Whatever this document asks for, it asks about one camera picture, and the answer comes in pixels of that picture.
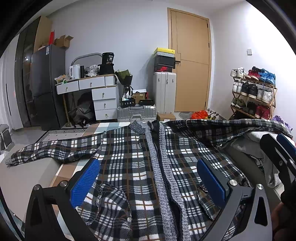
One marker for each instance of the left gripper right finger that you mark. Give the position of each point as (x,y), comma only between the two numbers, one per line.
(245,207)

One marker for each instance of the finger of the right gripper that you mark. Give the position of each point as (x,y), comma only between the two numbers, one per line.
(285,143)
(283,160)

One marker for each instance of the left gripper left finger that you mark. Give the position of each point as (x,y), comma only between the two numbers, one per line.
(41,222)

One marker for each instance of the black white plaid cardigan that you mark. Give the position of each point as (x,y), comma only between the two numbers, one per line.
(144,182)

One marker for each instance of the grey folded garment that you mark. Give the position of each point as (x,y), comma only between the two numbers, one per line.
(249,144)

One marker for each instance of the checkered blue brown bedsheet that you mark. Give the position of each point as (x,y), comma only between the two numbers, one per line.
(65,172)

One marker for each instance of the wooden shoe rack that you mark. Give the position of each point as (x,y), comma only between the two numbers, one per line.
(253,99)

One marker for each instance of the orange plastic bag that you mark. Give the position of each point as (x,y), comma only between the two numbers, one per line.
(199,115)

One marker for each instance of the black bag under desk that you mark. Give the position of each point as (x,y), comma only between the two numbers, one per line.
(82,115)

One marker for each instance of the small cardboard box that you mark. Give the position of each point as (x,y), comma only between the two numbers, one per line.
(166,117)

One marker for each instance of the white drawer desk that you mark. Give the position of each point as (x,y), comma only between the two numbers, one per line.
(104,92)

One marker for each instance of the silver aluminium suitcase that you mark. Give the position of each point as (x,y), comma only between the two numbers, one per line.
(137,112)

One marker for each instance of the white upright suitcase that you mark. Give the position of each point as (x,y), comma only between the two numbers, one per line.
(164,91)

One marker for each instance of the white electric kettle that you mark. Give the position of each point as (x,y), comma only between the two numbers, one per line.
(74,71)

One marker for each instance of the dark grey refrigerator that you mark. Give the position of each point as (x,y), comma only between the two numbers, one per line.
(47,64)

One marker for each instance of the wooden door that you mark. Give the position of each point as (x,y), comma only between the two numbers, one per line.
(190,37)

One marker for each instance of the yellow lid shoebox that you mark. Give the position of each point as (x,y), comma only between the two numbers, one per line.
(164,52)

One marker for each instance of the black red shoebox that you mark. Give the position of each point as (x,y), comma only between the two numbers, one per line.
(164,63)

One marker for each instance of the dark wrapped flower bouquet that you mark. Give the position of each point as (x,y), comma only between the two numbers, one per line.
(125,78)

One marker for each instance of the open cardboard box on fridge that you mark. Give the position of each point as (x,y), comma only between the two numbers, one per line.
(63,41)

